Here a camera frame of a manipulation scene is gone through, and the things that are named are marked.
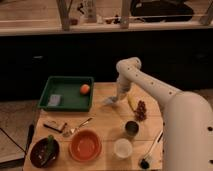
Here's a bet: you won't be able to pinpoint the blue towel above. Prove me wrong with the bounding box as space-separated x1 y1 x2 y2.
103 96 118 105

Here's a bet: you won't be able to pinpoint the wooden table leg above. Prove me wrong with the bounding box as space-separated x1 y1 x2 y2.
120 0 131 29
56 0 70 31

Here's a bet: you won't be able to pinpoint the metal fork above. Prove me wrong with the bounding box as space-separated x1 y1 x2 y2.
62 118 93 137

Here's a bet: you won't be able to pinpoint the dark brown bowl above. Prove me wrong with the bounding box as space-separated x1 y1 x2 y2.
30 138 60 168

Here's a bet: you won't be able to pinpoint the metal cup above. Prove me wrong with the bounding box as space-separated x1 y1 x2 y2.
124 121 139 138

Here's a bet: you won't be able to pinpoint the black bag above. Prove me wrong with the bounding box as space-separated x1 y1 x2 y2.
130 0 194 22

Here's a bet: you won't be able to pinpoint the yellow banana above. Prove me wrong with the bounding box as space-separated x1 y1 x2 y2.
127 94 137 111

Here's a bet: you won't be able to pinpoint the orange bowl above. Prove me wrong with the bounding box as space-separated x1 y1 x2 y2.
68 129 102 162

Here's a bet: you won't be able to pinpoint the green plastic tray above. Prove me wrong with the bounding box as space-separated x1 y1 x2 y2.
38 76 94 112

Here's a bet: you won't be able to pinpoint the orange fruit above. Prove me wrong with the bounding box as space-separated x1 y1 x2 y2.
80 84 90 95

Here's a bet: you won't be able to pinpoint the green vegetable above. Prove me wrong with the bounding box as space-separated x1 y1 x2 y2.
41 135 54 166

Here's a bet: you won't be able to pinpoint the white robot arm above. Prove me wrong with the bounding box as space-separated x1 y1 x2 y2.
116 57 213 171

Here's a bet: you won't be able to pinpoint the white cup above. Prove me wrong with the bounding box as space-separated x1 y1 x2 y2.
113 138 133 159

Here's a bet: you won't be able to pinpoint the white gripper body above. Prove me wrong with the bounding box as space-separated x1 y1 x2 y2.
116 75 130 100

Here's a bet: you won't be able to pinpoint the dark red grapes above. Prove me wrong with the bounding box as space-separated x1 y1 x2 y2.
135 101 147 121

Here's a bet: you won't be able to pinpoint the long handled brush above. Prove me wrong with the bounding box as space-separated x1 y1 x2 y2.
139 131 163 170

